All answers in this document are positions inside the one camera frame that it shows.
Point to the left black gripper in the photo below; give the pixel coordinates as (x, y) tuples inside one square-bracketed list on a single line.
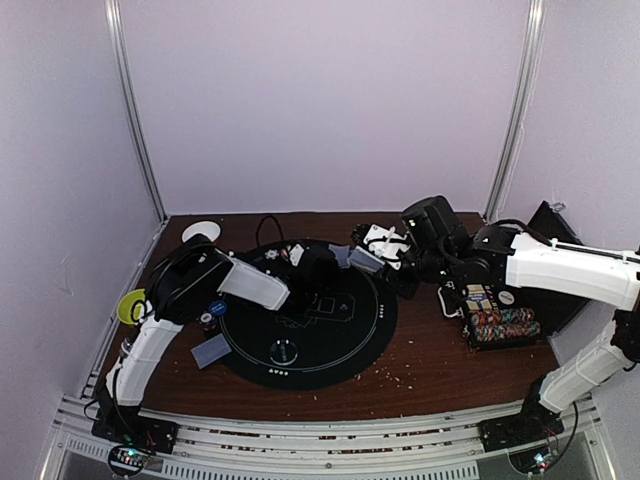
[(336, 274)]

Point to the blue patterned playing card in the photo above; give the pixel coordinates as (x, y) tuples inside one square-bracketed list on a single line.
[(341, 254)]

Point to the grey card deck box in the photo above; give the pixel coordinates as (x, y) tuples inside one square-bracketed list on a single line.
[(364, 261)]

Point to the white blue poker chip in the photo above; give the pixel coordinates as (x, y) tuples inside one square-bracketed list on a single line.
[(271, 254)]

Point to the blue small blind button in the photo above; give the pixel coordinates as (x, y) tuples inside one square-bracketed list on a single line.
[(217, 308)]

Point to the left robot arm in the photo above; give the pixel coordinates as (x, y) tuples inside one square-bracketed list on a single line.
[(182, 288)]

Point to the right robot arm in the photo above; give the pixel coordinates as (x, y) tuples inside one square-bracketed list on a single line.
[(436, 247)]

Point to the round black poker mat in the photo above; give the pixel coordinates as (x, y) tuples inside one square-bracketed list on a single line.
[(339, 336)]

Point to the black poker chip case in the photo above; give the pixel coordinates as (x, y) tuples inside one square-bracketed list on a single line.
[(494, 317)]

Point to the orange white bowl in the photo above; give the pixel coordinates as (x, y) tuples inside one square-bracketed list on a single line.
[(209, 229)]

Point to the lime green bowl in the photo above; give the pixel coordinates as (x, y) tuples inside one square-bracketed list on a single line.
[(129, 307)]

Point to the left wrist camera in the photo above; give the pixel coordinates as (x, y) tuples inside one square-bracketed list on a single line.
[(293, 253)]

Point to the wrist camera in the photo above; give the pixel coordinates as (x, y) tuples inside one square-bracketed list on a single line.
[(384, 243), (293, 253)]

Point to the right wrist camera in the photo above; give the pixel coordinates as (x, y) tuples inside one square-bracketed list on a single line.
[(384, 243)]

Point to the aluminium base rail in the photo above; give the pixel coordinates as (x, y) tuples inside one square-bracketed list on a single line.
[(436, 446)]

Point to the right aluminium frame post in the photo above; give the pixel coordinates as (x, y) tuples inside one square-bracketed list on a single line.
[(515, 125)]

